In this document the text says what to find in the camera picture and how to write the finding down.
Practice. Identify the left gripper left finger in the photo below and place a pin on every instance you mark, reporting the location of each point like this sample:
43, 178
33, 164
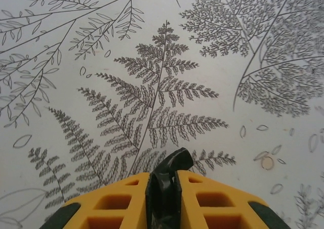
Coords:
131, 188

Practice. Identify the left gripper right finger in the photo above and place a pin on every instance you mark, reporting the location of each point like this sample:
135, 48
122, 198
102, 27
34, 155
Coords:
195, 196

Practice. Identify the floral print table mat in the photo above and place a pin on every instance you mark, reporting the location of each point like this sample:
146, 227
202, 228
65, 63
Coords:
76, 62

